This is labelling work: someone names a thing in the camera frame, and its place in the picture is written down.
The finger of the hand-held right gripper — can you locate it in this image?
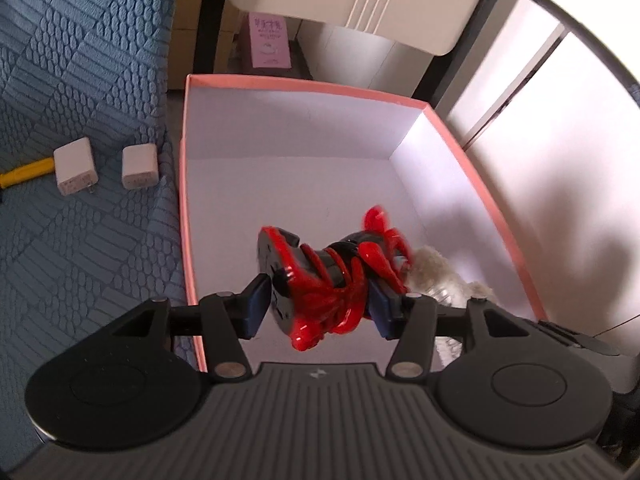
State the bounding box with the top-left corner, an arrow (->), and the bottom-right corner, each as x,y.
536,319 -> 622,357

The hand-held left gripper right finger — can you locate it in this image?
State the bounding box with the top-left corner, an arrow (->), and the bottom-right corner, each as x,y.
367,280 -> 547,382

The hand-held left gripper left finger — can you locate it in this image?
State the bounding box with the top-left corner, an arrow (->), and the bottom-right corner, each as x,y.
111,274 -> 274,382

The red and black flexible tripod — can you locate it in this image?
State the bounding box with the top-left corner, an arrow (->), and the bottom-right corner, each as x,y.
256,205 -> 415,352

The pink cardboard box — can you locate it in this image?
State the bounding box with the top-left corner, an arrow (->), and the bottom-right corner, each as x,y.
178,74 -> 549,373

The small white power adapter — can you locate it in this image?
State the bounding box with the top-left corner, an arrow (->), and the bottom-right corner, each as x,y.
121,143 -> 160,191

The yellow-handled tool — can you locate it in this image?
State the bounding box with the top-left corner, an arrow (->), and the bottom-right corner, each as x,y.
0,156 -> 56,204

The clear plastic bottle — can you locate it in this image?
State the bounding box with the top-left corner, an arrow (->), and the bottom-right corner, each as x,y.
429,280 -> 473,358

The white plush toy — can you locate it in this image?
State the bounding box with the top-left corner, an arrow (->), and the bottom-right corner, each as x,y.
406,245 -> 497,307

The large white power adapter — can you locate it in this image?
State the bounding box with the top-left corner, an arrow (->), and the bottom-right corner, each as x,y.
53,137 -> 99,197

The pink printed package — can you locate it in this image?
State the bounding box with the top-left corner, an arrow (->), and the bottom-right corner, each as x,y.
241,11 -> 292,70

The brown cardboard box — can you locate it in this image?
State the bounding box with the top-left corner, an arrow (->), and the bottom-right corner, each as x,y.
215,2 -> 252,77

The blue quilted bed cover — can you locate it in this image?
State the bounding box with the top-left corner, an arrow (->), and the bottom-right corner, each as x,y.
0,0 -> 207,413

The black curved metal tube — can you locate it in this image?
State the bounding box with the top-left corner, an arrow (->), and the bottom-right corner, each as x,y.
504,0 -> 640,93

